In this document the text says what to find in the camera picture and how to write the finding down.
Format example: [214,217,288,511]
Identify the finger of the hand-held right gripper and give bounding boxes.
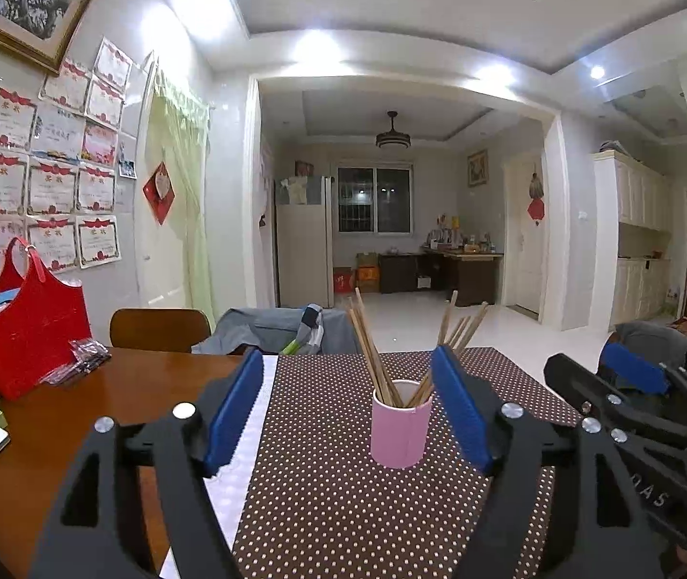
[603,341,687,435]
[544,353,687,447]

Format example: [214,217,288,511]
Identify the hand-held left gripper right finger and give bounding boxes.
[429,344,664,579]

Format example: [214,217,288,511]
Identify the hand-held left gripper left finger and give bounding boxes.
[30,348,265,579]

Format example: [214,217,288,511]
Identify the pink cup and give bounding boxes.
[371,380,433,469]

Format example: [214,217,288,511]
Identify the bunch of wooden chopsticks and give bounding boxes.
[346,288,490,409]

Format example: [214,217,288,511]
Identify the dark jacket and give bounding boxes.
[600,321,687,429]

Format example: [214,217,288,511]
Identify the grey jacket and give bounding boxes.
[192,303,361,357]

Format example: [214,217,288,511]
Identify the brown wooden chair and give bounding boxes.
[110,309,212,354]

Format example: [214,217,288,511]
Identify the brown polka dot table mat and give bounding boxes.
[232,346,586,579]

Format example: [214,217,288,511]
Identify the white door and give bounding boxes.
[502,153,546,315]

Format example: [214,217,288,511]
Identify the dark wooden desk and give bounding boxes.
[378,247,504,307]

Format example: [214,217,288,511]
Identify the clear plastic bag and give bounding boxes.
[39,338,112,386]

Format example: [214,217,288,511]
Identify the stacked brown cardboard boxes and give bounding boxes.
[356,252,379,293]

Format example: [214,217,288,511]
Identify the silver refrigerator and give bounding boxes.
[275,176,335,310]

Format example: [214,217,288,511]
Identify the group of small bottles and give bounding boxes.
[428,214,495,252]

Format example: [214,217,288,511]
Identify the red hanging knot decoration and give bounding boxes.
[526,172,545,226]

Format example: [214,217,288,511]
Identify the red tote bag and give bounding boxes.
[0,237,92,400]

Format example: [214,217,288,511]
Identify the light green curtain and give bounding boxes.
[149,66,215,315]

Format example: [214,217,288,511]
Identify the window with bars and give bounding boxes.
[337,164,413,235]

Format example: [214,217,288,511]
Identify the small framed picture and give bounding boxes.
[467,150,489,188]

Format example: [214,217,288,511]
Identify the ceiling fan lamp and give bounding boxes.
[375,111,412,150]

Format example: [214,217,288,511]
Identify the white wall cabinets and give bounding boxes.
[592,151,673,327]

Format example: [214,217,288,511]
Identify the red diamond wall decoration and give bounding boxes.
[142,162,176,225]

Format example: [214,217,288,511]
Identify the group of wall certificates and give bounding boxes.
[0,36,136,299]

